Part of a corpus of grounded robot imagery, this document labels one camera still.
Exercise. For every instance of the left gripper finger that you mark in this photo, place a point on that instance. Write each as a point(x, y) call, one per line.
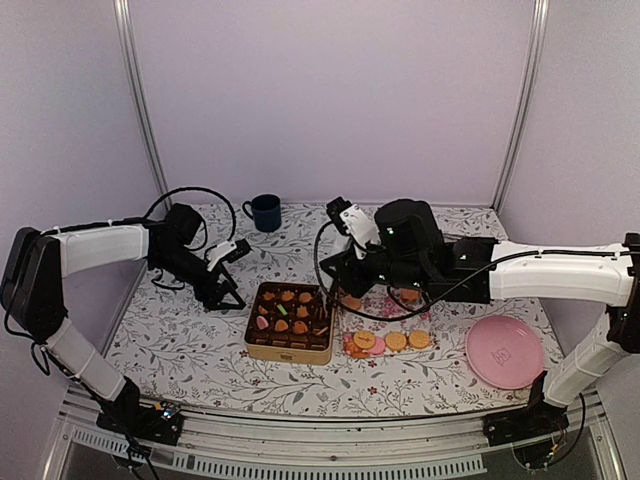
point(229, 301)
point(226, 281)

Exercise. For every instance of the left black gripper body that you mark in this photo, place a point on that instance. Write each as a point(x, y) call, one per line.
point(202, 289)

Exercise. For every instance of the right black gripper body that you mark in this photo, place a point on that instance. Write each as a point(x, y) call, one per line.
point(362, 282)

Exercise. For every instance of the pink macaron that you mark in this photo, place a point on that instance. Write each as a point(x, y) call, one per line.
point(262, 323)
point(378, 348)

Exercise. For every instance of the gold cookie tin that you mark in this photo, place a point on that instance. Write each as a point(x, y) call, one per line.
point(290, 339)

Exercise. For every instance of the swirl butter cookie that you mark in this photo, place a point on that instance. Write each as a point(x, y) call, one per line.
point(349, 347)

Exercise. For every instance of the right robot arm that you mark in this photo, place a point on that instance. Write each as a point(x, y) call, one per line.
point(401, 246)

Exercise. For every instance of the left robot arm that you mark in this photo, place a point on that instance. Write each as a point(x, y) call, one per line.
point(48, 272)

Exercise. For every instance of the floral cookie tray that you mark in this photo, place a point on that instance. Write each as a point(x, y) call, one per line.
point(382, 311)

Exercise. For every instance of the jam-striped round cookie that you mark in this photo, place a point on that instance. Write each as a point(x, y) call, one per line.
point(364, 340)

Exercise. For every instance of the floral tablecloth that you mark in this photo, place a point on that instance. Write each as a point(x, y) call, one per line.
point(174, 349)

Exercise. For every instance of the round waffle cookie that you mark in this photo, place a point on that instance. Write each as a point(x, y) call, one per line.
point(419, 339)
point(396, 341)

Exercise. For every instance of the dark blue mug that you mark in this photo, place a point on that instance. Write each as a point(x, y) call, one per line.
point(265, 212)

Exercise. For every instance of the pink plate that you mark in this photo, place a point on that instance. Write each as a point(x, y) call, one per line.
point(504, 352)

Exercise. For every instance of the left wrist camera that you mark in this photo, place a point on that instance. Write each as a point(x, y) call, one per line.
point(227, 251)

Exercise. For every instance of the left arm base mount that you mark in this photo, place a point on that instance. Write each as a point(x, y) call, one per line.
point(161, 423)

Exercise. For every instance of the aluminium front rail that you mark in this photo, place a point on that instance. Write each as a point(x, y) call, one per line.
point(221, 444)

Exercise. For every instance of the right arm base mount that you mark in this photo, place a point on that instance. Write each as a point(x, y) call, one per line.
point(524, 423)

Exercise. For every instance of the left frame post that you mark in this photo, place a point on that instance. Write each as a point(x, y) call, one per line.
point(126, 36)

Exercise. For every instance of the frame post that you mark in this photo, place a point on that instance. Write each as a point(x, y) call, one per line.
point(534, 52)
point(126, 36)

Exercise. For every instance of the right frame post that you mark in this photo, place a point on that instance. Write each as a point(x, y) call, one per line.
point(534, 52)

